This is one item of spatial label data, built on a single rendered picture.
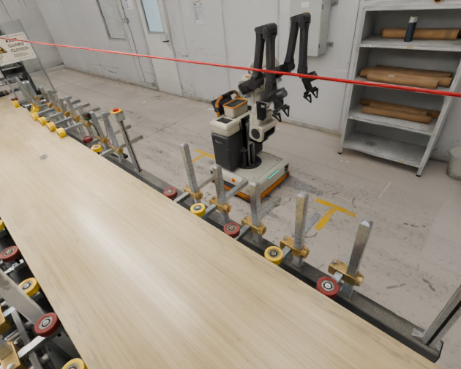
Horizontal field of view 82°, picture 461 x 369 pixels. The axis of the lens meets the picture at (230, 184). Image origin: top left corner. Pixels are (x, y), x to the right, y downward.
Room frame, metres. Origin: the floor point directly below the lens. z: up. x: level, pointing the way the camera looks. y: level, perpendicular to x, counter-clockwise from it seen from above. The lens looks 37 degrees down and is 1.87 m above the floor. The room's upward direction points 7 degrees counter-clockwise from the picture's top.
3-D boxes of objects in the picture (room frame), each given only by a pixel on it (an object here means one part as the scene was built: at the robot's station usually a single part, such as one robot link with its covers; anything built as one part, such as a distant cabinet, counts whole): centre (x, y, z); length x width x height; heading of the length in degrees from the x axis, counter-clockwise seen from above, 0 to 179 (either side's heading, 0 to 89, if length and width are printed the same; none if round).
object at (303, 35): (2.26, -0.70, 1.40); 0.11 x 0.06 x 0.43; 133
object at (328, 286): (0.56, -0.32, 0.85); 0.08 x 0.08 x 0.11
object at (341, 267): (0.64, -0.44, 0.83); 0.14 x 0.06 x 0.05; 43
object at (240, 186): (1.24, 0.05, 0.83); 0.43 x 0.03 x 0.04; 133
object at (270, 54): (1.96, -0.39, 1.40); 0.11 x 0.06 x 0.43; 133
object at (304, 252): (0.83, -0.27, 0.81); 0.14 x 0.06 x 0.05; 43
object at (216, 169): (1.17, 0.06, 0.88); 0.04 x 0.04 x 0.48; 43
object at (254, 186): (0.99, -0.11, 0.88); 0.04 x 0.04 x 0.48; 43
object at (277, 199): (1.05, -0.12, 0.81); 0.43 x 0.03 x 0.04; 133
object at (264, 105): (2.24, -0.43, 0.99); 0.28 x 0.16 x 0.22; 133
